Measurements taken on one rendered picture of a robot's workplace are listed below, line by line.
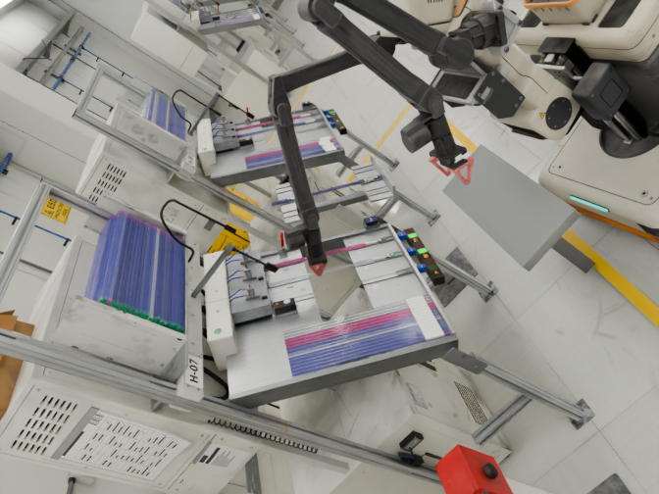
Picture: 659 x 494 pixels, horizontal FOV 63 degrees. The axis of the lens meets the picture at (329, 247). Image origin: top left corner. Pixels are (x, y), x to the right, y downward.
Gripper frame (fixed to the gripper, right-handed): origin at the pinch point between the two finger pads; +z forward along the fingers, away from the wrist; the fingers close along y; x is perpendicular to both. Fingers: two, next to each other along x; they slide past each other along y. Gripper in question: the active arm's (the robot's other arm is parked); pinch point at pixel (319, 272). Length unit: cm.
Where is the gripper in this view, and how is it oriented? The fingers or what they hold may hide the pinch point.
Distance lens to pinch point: 200.1
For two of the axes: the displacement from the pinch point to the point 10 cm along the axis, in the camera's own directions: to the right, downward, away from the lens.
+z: 1.1, 8.1, 5.8
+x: 9.7, -2.2, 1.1
